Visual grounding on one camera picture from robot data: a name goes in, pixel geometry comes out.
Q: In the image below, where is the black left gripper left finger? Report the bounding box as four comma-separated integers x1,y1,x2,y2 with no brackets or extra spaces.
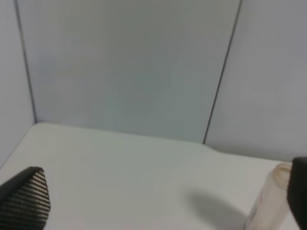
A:
0,166,51,230

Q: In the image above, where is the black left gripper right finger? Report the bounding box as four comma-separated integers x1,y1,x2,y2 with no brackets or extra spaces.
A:
287,157,307,230

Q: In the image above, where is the clear drink bottle pink label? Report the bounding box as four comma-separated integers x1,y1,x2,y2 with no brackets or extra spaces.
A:
244,163,292,230

